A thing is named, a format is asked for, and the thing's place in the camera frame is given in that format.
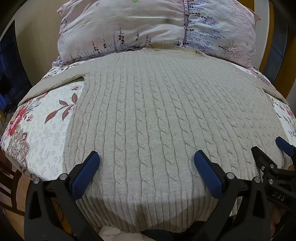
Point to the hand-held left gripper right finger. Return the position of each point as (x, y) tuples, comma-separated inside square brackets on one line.
[(206, 169)]

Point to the white cloth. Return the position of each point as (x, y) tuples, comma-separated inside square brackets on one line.
[(115, 235)]

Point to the floral bed sheet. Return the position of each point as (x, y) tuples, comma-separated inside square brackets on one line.
[(46, 139)]

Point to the lavender print pillow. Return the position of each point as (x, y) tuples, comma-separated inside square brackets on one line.
[(115, 23)]

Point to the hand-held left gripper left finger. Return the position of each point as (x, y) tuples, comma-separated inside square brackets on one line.
[(89, 165)]

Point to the dark wooden chair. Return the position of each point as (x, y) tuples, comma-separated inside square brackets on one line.
[(9, 185)]

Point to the dark flat screen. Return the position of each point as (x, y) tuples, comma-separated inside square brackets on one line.
[(11, 69)]

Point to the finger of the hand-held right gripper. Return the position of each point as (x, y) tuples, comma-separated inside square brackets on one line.
[(261, 158), (285, 146)]

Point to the person's dark clothing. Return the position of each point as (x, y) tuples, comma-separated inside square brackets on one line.
[(161, 235)]

